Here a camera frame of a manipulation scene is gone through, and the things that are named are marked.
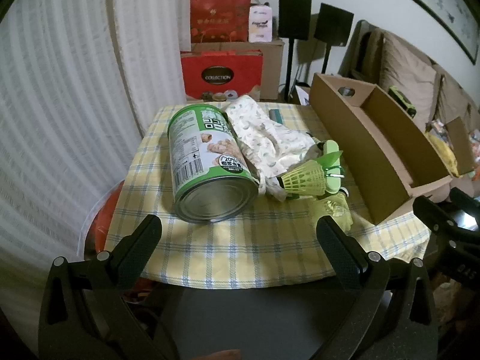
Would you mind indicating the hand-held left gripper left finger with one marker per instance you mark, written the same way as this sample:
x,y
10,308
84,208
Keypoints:
x,y
144,240

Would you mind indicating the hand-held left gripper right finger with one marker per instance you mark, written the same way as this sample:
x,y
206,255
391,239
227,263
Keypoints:
x,y
333,243

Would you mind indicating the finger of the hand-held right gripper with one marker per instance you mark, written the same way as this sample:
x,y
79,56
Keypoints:
x,y
431,215
467,202

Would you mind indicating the green plastic shuttlecock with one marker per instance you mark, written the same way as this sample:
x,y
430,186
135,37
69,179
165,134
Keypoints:
x,y
305,180

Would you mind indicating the green labelled tin can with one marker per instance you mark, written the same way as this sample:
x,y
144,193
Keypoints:
x,y
202,165

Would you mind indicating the brown cardboard organizer box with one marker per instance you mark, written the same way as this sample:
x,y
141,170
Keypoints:
x,y
360,150

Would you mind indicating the white leaf-print cloth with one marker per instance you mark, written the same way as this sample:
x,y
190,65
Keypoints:
x,y
262,135

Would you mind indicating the red plastic bucket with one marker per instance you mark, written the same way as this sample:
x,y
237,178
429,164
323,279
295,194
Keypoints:
x,y
101,221

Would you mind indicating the yellow plastic bag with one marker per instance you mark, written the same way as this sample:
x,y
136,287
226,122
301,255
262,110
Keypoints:
x,y
446,153

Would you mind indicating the small open cardboard box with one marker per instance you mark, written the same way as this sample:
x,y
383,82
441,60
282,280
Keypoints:
x,y
463,142

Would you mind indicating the silver carabiner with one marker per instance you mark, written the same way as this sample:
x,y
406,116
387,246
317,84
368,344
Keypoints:
x,y
335,174

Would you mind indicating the yellow blue checkered tablecloth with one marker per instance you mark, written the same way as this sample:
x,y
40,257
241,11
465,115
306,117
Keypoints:
x,y
232,247

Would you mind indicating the small beige sofa cushion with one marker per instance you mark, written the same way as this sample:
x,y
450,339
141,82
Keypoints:
x,y
453,93

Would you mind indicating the green black pouch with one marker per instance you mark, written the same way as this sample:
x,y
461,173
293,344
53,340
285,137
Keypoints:
x,y
402,101

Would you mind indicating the large beige sofa cushion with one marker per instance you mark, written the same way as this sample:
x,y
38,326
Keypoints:
x,y
408,75

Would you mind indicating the long teal grey strip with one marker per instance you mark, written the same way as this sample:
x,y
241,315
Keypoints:
x,y
275,115

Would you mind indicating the white printed carton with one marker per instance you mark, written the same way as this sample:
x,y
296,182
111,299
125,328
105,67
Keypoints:
x,y
302,95

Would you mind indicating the white curtain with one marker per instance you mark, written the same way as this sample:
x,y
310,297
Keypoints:
x,y
56,101

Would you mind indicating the large brown cardboard box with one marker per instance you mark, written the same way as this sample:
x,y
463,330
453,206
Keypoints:
x,y
272,71

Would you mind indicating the red gift bag oval logo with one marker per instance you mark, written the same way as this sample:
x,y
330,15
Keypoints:
x,y
221,63

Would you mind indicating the black speaker on stand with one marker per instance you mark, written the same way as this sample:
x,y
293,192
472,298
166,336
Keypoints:
x,y
333,22
295,15

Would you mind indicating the pink white tissue pack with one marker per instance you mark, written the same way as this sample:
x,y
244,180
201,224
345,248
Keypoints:
x,y
260,22

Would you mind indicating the red gift bag gold flowers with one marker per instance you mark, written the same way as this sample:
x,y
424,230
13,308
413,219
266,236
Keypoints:
x,y
219,18

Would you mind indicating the black framed wall picture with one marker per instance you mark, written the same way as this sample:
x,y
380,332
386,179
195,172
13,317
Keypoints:
x,y
431,0

